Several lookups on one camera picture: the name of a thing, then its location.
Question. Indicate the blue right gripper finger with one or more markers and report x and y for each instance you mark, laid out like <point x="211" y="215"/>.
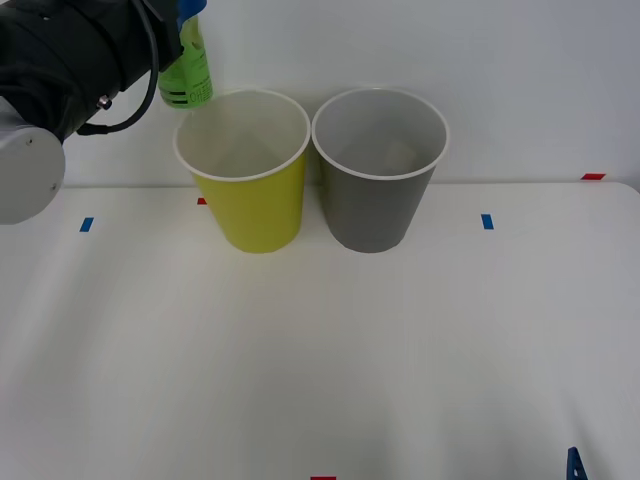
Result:
<point x="574" y="465"/>

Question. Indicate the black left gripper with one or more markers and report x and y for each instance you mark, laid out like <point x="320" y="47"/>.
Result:
<point x="170" y="35"/>

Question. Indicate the green plastic bottle black cap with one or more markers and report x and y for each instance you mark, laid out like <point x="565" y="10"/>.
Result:
<point x="192" y="70"/>

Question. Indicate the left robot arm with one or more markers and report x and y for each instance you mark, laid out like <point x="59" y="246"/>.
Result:
<point x="50" y="55"/>

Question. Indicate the yellow-green plastic waste bin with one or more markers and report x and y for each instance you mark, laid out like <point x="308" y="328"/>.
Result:
<point x="260" y="210"/>

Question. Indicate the grey plastic waste bin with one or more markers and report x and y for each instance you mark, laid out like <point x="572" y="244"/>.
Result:
<point x="372" y="210"/>

